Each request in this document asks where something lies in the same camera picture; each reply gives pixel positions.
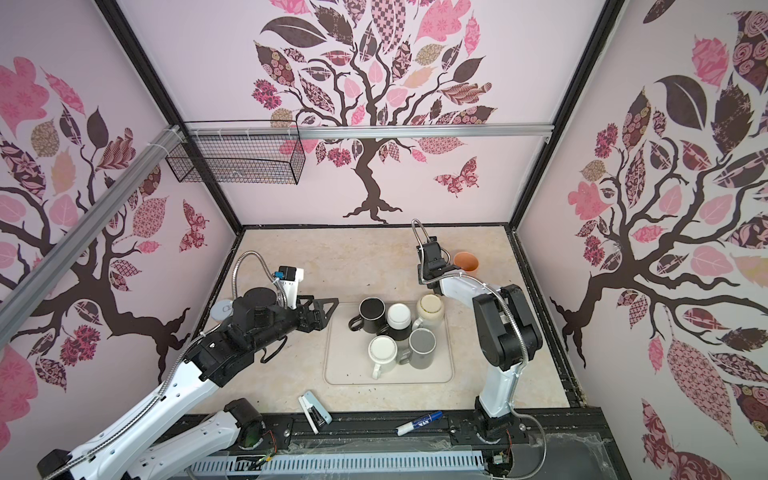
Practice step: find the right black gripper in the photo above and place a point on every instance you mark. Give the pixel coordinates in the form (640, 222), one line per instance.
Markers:
(422, 273)

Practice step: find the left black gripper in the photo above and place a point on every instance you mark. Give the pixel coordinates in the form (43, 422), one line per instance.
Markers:
(320, 321)

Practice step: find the peach orange mug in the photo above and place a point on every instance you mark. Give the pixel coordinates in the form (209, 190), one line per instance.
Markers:
(466, 261)

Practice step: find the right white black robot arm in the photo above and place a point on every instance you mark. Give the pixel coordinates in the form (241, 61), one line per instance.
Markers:
(508, 333)

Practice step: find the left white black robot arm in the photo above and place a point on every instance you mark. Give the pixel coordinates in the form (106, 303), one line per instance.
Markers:
(247, 324)

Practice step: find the cream beige mug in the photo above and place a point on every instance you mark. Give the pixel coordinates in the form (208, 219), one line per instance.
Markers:
(430, 312)

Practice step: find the grey mug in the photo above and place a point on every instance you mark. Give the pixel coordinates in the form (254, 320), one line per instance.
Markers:
(418, 352)

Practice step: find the translucent plastic tray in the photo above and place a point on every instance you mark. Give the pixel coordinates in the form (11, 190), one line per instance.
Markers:
(347, 362)

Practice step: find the orange tin can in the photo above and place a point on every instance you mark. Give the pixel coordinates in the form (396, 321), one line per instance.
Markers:
(221, 310)

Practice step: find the white teal stapler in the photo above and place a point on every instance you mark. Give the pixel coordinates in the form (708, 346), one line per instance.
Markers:
(315, 413)

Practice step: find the blue white marker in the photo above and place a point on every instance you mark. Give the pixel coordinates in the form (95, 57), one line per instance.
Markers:
(418, 423)

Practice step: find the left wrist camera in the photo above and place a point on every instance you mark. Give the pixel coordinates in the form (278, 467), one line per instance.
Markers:
(287, 280)

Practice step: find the horizontal aluminium rail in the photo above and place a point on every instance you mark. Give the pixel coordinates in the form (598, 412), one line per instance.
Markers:
(380, 132)

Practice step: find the black wire basket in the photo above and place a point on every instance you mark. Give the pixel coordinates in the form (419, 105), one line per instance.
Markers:
(239, 152)

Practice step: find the white slotted cable duct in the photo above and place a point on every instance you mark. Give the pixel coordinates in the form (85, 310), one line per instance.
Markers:
(241, 467)

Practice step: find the black base frame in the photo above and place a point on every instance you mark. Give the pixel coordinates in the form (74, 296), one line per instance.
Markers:
(557, 443)

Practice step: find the diagonal aluminium rail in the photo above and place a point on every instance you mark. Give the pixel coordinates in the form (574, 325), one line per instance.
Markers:
(19, 305)

